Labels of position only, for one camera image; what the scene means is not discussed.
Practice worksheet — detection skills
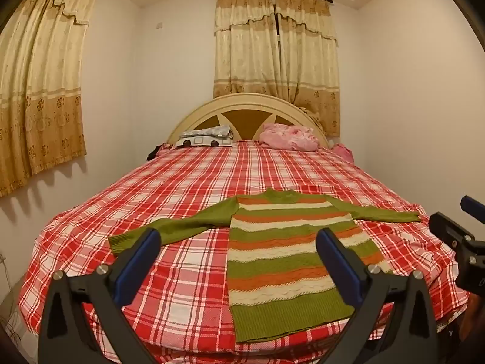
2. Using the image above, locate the pink cloth beside bed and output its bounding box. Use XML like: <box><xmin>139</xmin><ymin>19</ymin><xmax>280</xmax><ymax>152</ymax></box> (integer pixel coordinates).
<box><xmin>333</xmin><ymin>143</ymin><xmax>355</xmax><ymax>164</ymax></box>

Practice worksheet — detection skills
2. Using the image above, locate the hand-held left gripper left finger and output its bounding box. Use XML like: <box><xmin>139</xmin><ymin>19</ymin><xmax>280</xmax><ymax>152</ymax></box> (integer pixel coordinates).
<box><xmin>38</xmin><ymin>228</ymin><xmax>162</xmax><ymax>364</ymax></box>

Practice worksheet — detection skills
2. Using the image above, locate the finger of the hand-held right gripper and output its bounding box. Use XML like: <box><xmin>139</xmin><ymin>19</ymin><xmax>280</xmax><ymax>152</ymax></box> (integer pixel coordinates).
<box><xmin>460</xmin><ymin>196</ymin><xmax>485</xmax><ymax>218</ymax></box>
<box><xmin>429</xmin><ymin>212</ymin><xmax>476</xmax><ymax>245</ymax></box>

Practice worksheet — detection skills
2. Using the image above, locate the pink ruffled pillow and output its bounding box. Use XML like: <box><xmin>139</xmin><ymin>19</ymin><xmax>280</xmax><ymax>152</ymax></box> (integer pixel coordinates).
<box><xmin>259</xmin><ymin>123</ymin><xmax>321</xmax><ymax>152</ymax></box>

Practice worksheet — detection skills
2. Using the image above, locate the red plaid bed sheet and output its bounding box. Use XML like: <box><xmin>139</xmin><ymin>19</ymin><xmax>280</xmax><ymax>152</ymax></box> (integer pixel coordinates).
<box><xmin>18</xmin><ymin>138</ymin><xmax>470</xmax><ymax>353</ymax></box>

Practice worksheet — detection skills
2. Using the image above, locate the grey white printed pillow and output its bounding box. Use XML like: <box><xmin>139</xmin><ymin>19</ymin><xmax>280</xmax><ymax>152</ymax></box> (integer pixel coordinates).
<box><xmin>175</xmin><ymin>124</ymin><xmax>233</xmax><ymax>148</ymax></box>

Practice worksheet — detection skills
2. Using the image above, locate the beige floral window curtain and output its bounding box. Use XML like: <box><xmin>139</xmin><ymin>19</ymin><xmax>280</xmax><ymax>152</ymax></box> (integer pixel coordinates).
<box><xmin>213</xmin><ymin>0</ymin><xmax>341</xmax><ymax>137</ymax></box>

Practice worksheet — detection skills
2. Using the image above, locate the green striped knit sweater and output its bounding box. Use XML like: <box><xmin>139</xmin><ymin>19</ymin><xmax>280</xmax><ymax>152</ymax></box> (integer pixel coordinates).
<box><xmin>109</xmin><ymin>187</ymin><xmax>421</xmax><ymax>344</ymax></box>

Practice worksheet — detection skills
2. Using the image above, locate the beige floral side curtain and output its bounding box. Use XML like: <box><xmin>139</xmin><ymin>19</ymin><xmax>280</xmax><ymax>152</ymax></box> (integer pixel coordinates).
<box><xmin>0</xmin><ymin>0</ymin><xmax>100</xmax><ymax>198</ymax></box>

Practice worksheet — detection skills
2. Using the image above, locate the cream wooden headboard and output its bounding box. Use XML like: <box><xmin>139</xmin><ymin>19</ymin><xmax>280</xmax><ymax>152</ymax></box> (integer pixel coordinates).
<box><xmin>167</xmin><ymin>93</ymin><xmax>330</xmax><ymax>148</ymax></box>

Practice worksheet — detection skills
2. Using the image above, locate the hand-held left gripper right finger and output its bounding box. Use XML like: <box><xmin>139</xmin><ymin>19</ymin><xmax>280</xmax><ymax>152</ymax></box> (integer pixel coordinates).
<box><xmin>316</xmin><ymin>228</ymin><xmax>440</xmax><ymax>364</ymax></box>

